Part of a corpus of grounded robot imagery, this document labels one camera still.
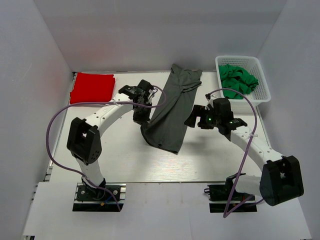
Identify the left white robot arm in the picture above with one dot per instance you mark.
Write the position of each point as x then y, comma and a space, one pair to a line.
84, 138

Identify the folded red t-shirt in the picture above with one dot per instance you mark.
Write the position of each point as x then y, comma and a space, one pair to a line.
92, 88

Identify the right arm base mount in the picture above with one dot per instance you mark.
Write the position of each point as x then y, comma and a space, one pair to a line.
218, 197

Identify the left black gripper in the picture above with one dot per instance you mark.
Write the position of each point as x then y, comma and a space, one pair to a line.
141, 114

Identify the white plastic mesh basket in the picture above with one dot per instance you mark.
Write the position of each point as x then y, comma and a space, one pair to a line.
261, 94

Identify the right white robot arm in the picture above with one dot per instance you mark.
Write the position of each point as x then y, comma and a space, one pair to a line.
281, 177

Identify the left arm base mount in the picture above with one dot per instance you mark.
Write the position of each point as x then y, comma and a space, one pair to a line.
86, 201

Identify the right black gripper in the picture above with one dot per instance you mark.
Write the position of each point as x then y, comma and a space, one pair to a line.
197, 115

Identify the crumpled green t-shirt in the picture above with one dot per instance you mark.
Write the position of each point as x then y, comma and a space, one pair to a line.
238, 79

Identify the dark grey t-shirt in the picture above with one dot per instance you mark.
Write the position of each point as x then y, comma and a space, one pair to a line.
166, 129

